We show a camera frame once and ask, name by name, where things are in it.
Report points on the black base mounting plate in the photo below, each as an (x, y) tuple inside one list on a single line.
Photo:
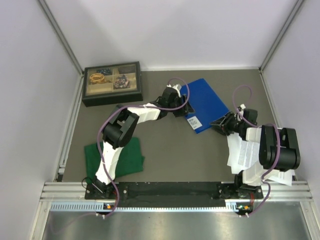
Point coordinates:
[(182, 194)]

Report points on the blue file folder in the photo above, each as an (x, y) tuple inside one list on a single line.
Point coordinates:
[(207, 106)]

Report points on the black compartment display box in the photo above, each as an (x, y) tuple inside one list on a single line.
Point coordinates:
[(98, 84)]

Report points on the grey slotted cable duct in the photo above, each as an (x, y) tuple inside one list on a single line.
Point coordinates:
[(102, 207)]

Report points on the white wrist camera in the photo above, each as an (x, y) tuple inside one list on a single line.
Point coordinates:
[(241, 108), (176, 87)]

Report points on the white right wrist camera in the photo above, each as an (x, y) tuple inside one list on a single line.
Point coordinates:
[(241, 108)]

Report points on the colourful jewellery in box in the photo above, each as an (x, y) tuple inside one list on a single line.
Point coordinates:
[(121, 82)]

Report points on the green folded t-shirt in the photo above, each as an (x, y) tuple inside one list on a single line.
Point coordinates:
[(130, 160)]

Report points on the printed white paper sheets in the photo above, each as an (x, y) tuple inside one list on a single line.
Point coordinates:
[(245, 154)]

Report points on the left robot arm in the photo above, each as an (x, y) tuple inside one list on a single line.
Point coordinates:
[(118, 129)]

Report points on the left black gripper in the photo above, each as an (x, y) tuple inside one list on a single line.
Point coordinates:
[(185, 108)]

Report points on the aluminium frame rail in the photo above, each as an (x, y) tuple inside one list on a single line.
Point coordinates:
[(299, 191)]

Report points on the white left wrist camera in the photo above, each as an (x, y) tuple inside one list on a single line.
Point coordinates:
[(176, 87)]

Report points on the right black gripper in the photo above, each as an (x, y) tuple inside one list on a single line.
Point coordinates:
[(223, 128)]

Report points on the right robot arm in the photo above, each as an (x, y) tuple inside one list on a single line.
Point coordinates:
[(279, 149)]

